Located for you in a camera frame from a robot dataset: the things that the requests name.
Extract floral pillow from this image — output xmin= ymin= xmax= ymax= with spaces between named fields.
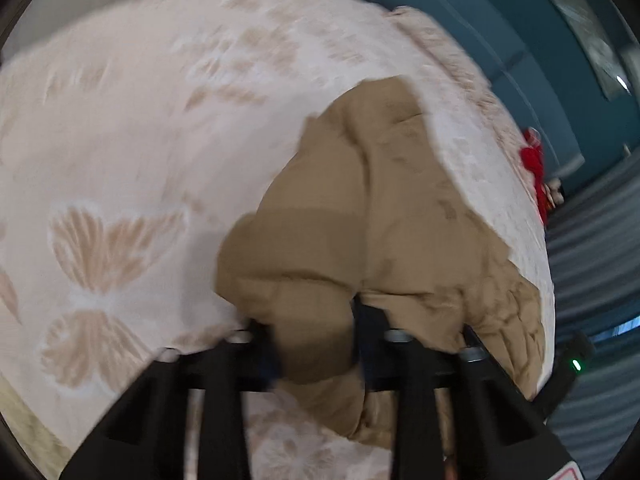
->
xmin=389 ymin=5 xmax=507 ymax=128

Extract red cloth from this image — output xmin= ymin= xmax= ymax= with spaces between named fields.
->
xmin=519 ymin=127 xmax=549 ymax=224

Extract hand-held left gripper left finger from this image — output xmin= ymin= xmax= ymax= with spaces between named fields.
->
xmin=59 ymin=322 xmax=282 ymax=480

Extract grey curtain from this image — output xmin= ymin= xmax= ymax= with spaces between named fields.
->
xmin=544 ymin=157 xmax=640 ymax=480

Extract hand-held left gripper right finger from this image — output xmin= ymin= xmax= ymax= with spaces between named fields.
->
xmin=350 ymin=300 xmax=577 ymax=480

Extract plush toys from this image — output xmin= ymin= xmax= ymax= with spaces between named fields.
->
xmin=545 ymin=177 xmax=567 ymax=207

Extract blue padded headboard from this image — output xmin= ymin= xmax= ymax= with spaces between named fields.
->
xmin=372 ymin=0 xmax=587 ymax=183

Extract framed wall picture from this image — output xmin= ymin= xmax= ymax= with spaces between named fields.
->
xmin=530 ymin=0 xmax=635 ymax=103

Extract tan quilted jacket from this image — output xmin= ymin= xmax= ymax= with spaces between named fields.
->
xmin=215 ymin=75 xmax=547 ymax=455

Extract floral white bed quilt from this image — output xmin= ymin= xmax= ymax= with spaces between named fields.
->
xmin=0 ymin=0 xmax=559 ymax=480

